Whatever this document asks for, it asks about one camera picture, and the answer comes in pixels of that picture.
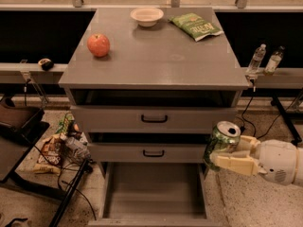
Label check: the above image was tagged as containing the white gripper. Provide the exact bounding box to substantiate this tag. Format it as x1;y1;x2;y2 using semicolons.
210;135;298;185

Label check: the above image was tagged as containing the green soda can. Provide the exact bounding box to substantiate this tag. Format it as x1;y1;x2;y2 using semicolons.
204;121;241;171

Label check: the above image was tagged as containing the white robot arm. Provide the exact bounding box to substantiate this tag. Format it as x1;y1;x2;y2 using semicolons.
210;135;303;186

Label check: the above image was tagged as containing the grey drawer cabinet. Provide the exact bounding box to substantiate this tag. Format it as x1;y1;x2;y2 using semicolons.
58;6;250;227

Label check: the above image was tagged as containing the bottom grey drawer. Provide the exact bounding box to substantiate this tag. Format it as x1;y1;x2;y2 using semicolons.
88;163;220;227

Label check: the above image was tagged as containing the grey drawer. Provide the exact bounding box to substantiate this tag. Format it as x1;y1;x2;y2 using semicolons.
71;106;237;133
88;143;206;163
88;163;220;227

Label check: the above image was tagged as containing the middle grey drawer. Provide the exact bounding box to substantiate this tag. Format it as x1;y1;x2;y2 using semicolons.
88;143;206;163

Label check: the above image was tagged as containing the top grey drawer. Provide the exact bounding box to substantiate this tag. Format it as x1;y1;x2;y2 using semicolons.
71;106;237;133

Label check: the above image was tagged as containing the black rolling stand leg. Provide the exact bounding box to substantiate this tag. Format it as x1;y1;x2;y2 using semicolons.
271;96;303;147

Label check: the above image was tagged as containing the clear water bottle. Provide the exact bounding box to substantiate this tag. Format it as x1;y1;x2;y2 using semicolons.
245;44;266;76

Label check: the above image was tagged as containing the green chip bag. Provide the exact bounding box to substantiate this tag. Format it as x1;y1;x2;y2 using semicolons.
169;13;223;42

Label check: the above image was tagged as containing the plastic bottle on floor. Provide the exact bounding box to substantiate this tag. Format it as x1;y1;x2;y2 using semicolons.
60;134;91;161

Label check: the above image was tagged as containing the white bowl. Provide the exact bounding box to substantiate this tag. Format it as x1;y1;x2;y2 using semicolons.
131;8;164;27

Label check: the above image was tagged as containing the green snack bag on floor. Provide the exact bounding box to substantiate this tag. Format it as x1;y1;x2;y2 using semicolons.
56;113;74;134

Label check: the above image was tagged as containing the red apple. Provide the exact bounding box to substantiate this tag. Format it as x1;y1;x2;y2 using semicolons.
86;33;110;58

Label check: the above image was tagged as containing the brown snack bag on floor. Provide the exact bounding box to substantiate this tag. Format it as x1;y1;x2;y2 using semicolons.
33;134;63;175

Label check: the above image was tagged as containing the black yellow tape measure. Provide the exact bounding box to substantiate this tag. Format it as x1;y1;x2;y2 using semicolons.
38;58;54;71

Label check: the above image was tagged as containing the black power cable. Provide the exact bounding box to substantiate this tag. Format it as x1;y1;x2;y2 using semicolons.
236;79;285;140

